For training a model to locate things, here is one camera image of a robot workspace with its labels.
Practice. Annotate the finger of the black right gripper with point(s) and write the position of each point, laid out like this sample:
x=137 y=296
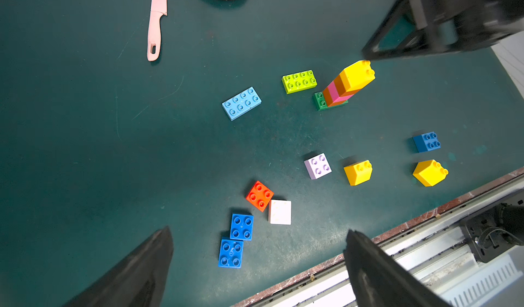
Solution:
x=419 y=42

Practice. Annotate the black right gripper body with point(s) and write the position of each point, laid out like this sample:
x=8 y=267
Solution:
x=445 y=26

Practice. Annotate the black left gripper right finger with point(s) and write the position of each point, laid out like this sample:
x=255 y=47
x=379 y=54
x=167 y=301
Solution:
x=377 y=280

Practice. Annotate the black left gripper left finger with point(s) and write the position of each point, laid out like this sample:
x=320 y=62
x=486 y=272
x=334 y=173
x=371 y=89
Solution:
x=139 y=279

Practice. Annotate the yellow lego brick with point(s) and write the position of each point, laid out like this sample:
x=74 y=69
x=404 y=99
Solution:
x=357 y=76
x=430 y=173
x=359 y=172

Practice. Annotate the pink lego brick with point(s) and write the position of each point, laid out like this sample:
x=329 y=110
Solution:
x=335 y=98

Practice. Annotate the orange lego brick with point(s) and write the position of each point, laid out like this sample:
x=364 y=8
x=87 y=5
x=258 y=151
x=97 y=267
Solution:
x=342 y=86
x=326 y=97

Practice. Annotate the dark green lego plate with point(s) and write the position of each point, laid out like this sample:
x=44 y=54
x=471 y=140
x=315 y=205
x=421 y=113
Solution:
x=320 y=103

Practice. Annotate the blue lego brick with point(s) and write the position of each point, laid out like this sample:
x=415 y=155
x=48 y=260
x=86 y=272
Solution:
x=241 y=227
x=426 y=142
x=231 y=253

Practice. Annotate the lime green lego plate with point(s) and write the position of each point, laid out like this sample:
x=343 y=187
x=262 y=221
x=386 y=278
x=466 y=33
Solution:
x=300 y=81

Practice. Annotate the purple lego brick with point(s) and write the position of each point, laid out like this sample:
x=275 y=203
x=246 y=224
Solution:
x=317 y=165

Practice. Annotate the red lego brick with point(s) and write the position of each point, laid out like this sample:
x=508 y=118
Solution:
x=260 y=196

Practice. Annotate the cream lego brick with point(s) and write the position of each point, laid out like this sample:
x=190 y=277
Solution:
x=280 y=212

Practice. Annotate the light blue lego plate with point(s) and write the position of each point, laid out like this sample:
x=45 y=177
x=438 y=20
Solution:
x=241 y=103

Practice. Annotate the green table mat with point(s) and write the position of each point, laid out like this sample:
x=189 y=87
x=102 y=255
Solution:
x=100 y=148

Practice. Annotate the pink plastic knife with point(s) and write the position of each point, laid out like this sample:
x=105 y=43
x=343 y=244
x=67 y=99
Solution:
x=157 y=10

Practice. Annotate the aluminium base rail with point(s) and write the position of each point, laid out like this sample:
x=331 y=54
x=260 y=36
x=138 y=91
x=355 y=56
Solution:
x=435 y=249

